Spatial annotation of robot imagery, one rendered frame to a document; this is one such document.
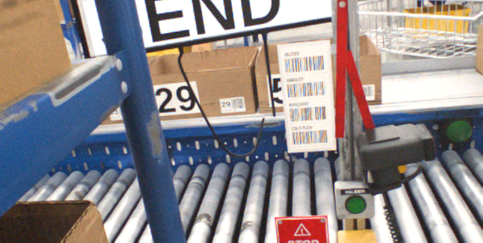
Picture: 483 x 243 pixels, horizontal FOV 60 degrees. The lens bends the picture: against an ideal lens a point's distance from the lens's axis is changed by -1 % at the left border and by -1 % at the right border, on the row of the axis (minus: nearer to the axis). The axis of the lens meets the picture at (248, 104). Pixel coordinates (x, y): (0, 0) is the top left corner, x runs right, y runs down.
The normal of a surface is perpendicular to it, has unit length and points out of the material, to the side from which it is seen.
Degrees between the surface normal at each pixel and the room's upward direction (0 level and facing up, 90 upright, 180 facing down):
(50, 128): 90
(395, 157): 90
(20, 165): 90
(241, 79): 90
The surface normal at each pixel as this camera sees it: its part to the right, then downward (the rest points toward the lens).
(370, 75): -0.10, 0.36
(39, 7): 0.98, -0.07
